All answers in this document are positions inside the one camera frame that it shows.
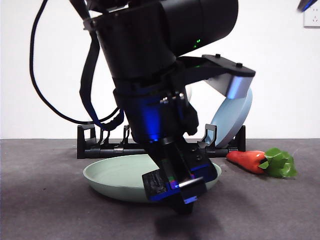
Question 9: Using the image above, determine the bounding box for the green plate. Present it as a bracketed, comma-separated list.
[82, 154, 223, 203]

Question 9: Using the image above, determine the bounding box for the orange carrot with green leaves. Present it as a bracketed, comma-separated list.
[226, 147, 298, 179]

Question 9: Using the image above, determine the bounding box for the black plate rack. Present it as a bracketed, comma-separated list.
[76, 124, 246, 160]

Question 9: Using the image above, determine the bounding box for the blue plate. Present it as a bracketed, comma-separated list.
[209, 87, 253, 148]

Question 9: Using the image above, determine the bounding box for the beige plate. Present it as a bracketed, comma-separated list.
[185, 84, 194, 104]

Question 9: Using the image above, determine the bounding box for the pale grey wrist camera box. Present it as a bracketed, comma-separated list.
[201, 53, 257, 100]

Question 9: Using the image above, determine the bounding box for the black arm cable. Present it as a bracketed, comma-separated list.
[29, 0, 126, 131]

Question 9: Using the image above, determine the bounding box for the white wall socket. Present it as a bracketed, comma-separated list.
[303, 5, 320, 28]

